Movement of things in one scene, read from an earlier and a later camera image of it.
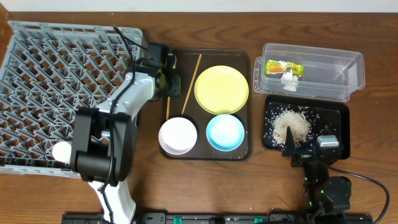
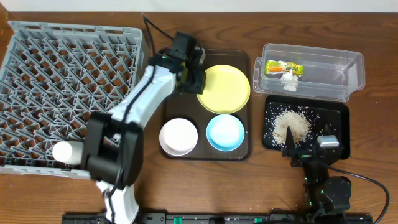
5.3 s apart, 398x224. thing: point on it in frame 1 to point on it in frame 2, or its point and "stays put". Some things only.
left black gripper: (173, 83) to (193, 82)
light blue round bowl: (225, 132) stays put
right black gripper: (304, 157) stays put
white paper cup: (61, 151) stays put
